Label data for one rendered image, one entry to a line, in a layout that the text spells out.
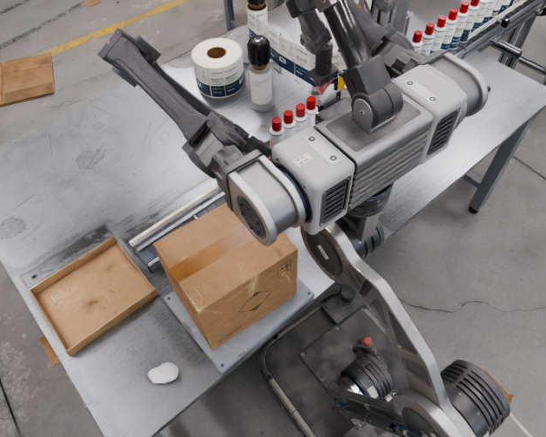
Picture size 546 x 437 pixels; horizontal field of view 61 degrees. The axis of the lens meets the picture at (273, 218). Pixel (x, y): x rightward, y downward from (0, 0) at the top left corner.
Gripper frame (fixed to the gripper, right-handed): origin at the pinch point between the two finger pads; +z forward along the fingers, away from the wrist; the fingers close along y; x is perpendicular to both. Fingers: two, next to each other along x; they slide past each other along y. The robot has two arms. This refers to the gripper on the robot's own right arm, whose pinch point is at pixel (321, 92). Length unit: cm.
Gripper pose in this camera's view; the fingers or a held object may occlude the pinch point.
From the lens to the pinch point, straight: 176.2
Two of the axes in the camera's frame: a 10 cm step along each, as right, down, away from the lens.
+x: 6.5, 6.1, -4.5
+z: 0.2, 5.8, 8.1
